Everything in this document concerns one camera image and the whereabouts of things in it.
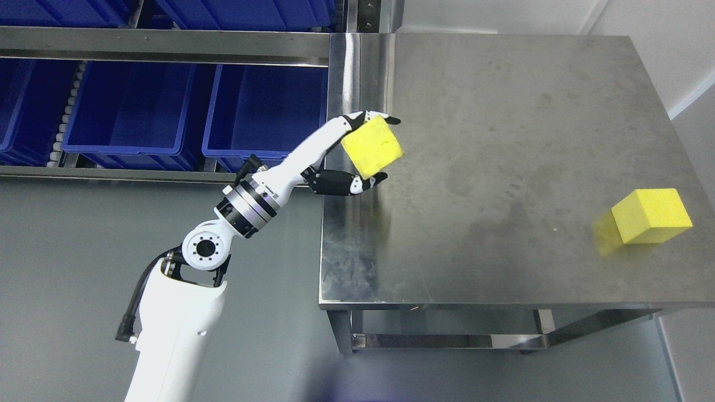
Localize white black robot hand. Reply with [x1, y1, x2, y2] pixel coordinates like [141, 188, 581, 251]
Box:
[251, 110, 401, 207]

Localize blue bin top shelf left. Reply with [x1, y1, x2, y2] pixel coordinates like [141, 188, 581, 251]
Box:
[1, 1, 138, 28]

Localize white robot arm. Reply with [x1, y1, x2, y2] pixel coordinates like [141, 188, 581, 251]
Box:
[115, 155, 277, 401]

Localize blue bin middle shelf centre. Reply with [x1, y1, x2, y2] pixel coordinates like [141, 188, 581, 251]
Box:
[62, 61, 216, 171]

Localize blue bin middle shelf right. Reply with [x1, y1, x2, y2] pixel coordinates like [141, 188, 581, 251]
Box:
[201, 64, 328, 173]

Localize metal shelf rack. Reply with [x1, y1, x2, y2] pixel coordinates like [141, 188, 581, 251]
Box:
[0, 0, 396, 184]

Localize blue bin shelf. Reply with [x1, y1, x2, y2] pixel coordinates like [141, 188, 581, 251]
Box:
[1, 58, 77, 167]
[62, 61, 216, 171]
[1, 1, 138, 28]
[156, 1, 336, 31]
[201, 64, 328, 173]

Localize blue bin top shelf right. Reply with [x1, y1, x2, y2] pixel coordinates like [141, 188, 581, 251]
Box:
[156, 1, 336, 31]

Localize blue bin middle shelf left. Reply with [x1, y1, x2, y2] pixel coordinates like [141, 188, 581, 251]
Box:
[1, 58, 77, 167]

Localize yellow foam block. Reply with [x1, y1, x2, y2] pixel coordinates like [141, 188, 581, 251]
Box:
[340, 116, 404, 180]
[611, 188, 694, 245]

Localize stainless steel table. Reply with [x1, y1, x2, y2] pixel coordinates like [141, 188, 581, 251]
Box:
[318, 33, 713, 355]

